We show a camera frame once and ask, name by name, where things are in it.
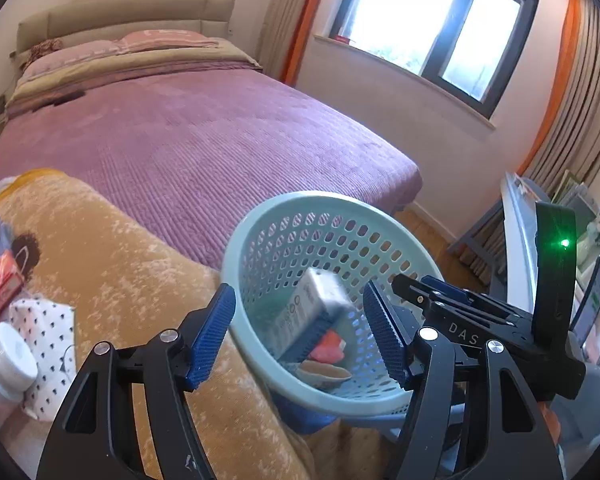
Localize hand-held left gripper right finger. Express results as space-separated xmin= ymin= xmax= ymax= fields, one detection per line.
xmin=362 ymin=280 xmax=566 ymax=480

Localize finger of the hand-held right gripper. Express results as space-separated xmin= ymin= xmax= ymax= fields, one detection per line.
xmin=391 ymin=273 xmax=433 ymax=317
xmin=422 ymin=275 xmax=487 ymax=306

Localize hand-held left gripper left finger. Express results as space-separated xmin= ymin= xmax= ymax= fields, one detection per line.
xmin=35 ymin=282 xmax=238 ymax=480

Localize red snack wrapper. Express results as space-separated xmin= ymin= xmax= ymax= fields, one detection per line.
xmin=307 ymin=330 xmax=346 ymax=363

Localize grey cardboard box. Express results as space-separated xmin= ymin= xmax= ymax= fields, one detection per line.
xmin=269 ymin=267 xmax=353 ymax=361

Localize teal perforated plastic basket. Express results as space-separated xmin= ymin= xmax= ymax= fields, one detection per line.
xmin=221 ymin=191 xmax=453 ymax=418

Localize polka dot tissue pack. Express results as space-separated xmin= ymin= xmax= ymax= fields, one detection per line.
xmin=10 ymin=299 xmax=76 ymax=420

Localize red snack packet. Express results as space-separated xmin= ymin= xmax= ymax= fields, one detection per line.
xmin=0 ymin=254 xmax=23 ymax=311

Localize smartphone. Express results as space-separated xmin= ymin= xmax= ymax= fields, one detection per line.
xmin=572 ymin=254 xmax=600 ymax=341

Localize grey chair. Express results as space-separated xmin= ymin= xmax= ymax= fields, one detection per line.
xmin=457 ymin=195 xmax=506 ymax=277

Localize white desk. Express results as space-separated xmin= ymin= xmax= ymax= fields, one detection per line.
xmin=500 ymin=172 xmax=543 ymax=311

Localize beige shell-like item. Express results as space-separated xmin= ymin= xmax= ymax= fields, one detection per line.
xmin=297 ymin=360 xmax=353 ymax=386

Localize leaning picture frames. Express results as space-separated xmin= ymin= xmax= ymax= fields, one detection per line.
xmin=550 ymin=170 xmax=598 ymax=241

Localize panda printed blanket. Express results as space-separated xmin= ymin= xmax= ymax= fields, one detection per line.
xmin=0 ymin=169 xmax=396 ymax=480

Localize blue plastic stool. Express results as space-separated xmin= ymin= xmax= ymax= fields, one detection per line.
xmin=270 ymin=390 xmax=341 ymax=436

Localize person's grey clothing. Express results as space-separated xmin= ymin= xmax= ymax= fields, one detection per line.
xmin=545 ymin=352 xmax=600 ymax=480

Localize beige and orange curtain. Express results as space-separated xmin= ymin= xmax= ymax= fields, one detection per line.
xmin=517 ymin=0 xmax=600 ymax=196
xmin=257 ymin=0 xmax=336 ymax=86

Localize purple bedspread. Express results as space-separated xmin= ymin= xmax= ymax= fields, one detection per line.
xmin=0 ymin=67 xmax=423 ymax=271

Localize white round jar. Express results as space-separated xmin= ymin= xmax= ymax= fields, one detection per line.
xmin=0 ymin=322 xmax=39 ymax=403

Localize stone window sill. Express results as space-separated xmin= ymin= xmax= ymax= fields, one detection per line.
xmin=314 ymin=34 xmax=496 ymax=131

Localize dark framed window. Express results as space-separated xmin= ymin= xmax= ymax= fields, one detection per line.
xmin=328 ymin=0 xmax=541 ymax=118

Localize olive folded quilt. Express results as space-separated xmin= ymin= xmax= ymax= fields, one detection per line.
xmin=5 ymin=37 xmax=263 ymax=111

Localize pink pillow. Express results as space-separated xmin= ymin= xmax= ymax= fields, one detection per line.
xmin=120 ymin=30 xmax=206 ymax=53

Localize mauve pillow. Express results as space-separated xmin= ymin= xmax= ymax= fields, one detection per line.
xmin=20 ymin=40 xmax=131 ymax=81

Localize beige padded headboard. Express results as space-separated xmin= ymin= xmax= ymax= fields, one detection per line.
xmin=17 ymin=0 xmax=236 ymax=56

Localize floral cloth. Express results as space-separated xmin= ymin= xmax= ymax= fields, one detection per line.
xmin=22 ymin=39 xmax=63 ymax=62

